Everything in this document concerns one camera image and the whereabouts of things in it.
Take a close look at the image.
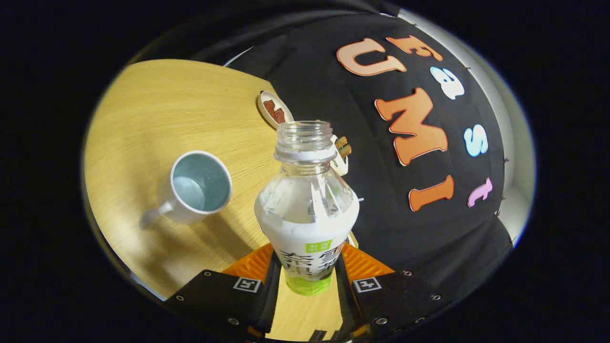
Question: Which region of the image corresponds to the white cup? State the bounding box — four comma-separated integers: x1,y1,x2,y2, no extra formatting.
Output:
139,151,233,231

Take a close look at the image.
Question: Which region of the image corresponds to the white round plate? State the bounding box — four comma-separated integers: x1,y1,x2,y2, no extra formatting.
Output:
257,91,295,130

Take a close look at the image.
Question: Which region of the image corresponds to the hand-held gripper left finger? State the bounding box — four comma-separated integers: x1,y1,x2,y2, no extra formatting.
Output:
164,243,282,340

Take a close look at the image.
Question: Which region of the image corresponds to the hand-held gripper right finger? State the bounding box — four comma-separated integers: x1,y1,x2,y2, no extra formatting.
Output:
335,243,458,340

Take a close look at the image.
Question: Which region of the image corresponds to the clear juice bottle green label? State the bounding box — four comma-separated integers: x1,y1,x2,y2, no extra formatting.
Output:
254,121,360,297

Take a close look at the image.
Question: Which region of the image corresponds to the wooden table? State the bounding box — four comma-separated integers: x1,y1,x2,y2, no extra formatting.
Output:
83,59,358,341

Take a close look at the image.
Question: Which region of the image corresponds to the white toaster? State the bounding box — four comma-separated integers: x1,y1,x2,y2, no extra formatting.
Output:
329,135,352,177

